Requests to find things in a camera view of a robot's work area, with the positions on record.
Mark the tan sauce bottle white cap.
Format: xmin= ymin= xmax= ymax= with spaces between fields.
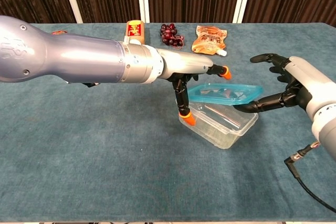
xmin=123 ymin=19 xmax=145 ymax=45

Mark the orange spout sauce pouch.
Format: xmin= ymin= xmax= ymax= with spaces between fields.
xmin=191 ymin=25 xmax=228 ymax=57

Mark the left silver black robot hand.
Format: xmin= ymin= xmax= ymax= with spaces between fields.
xmin=157 ymin=48 xmax=233 ymax=126

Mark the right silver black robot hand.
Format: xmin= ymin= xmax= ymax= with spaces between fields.
xmin=233 ymin=53 xmax=336 ymax=124

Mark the dark red grape bunch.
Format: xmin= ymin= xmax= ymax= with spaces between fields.
xmin=160 ymin=23 xmax=185 ymax=50

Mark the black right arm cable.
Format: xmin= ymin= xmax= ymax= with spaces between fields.
xmin=285 ymin=141 xmax=336 ymax=214

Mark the teal velvet tablecloth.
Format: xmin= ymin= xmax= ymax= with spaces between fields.
xmin=0 ymin=23 xmax=336 ymax=222

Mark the clear plastic container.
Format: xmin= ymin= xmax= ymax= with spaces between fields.
xmin=175 ymin=99 xmax=259 ymax=150

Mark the teal rimmed clear plastic lid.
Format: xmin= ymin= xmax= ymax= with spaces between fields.
xmin=187 ymin=82 xmax=264 ymax=106

